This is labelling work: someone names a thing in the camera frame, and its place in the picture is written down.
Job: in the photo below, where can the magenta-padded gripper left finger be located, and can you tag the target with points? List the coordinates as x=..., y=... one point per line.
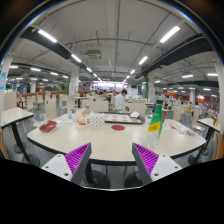
x=77, y=158

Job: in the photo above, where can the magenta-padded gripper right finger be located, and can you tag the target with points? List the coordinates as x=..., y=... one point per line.
x=146, y=159

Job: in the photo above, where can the green-labelled clear drink bottle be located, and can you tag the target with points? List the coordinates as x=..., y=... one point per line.
x=155, y=128

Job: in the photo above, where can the plastic bag with food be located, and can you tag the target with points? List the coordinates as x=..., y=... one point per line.
x=81, y=117

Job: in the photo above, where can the flat round red coaster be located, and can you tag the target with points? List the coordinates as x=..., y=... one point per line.
x=118, y=127

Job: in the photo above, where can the white polka-dot mug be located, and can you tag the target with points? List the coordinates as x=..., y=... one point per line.
x=97, y=120

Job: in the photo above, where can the small clear sanitizer bottle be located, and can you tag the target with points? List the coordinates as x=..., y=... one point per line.
x=70, y=115

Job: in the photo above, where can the colourful printed flyer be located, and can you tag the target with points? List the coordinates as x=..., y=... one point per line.
x=181, y=130

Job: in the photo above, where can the white crumpled napkin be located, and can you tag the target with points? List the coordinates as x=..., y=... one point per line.
x=135, y=114

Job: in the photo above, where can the red paper cup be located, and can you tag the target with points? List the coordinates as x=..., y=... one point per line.
x=164, y=116

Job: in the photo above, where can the beige canteen chairs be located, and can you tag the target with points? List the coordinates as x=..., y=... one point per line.
x=97, y=106

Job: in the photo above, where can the person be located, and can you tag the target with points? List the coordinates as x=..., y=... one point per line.
x=119, y=100

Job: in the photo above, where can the white table with black leg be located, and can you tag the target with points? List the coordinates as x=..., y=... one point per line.
x=13, y=116
x=210, y=123

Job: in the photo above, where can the ceiling air conditioner unit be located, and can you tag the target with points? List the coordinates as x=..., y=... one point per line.
x=93, y=55

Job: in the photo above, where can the ceiling strip lights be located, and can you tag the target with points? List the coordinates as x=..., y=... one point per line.
x=47, y=36

